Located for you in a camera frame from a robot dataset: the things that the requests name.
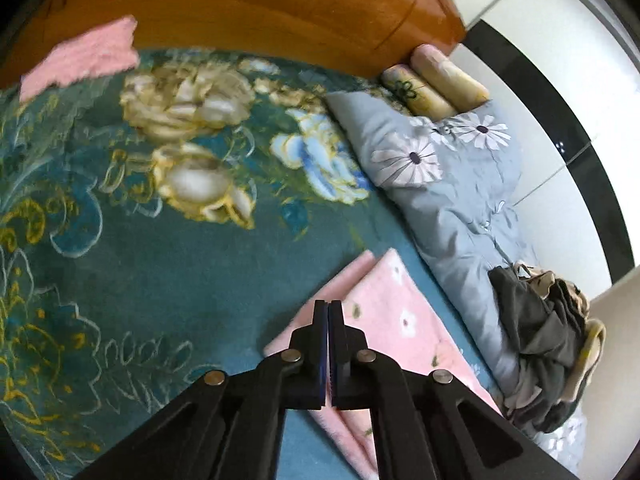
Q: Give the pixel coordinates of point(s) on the cream fleece garment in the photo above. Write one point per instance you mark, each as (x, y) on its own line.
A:
(595, 345)

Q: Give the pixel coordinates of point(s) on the dark grey garment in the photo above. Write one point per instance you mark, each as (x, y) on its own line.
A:
(540, 325)

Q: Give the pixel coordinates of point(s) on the plain pink fleece garment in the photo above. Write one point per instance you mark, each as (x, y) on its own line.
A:
(80, 57)

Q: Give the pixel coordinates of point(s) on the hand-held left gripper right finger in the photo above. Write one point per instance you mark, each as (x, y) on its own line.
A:
(336, 345)

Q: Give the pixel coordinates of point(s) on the teal floral bed sheet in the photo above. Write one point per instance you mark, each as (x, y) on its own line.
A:
(150, 270)

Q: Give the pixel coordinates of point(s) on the wooden bed headboard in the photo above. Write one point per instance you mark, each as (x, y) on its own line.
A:
(250, 5)

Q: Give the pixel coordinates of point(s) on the pastel floral pillow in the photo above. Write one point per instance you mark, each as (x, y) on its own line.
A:
(447, 76)

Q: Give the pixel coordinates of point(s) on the grey-blue daisy print duvet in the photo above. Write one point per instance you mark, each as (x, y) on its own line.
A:
(450, 200)

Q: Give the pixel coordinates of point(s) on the white wardrobe with black band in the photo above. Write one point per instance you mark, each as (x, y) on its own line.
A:
(550, 85)

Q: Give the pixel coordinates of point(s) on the yellow green-flower pillow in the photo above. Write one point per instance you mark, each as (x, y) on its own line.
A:
(417, 94)

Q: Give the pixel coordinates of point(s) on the beige fleece garment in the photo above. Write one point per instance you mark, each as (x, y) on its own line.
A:
(542, 280)

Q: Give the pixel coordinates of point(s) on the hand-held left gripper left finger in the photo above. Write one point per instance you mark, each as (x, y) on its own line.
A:
(322, 345)

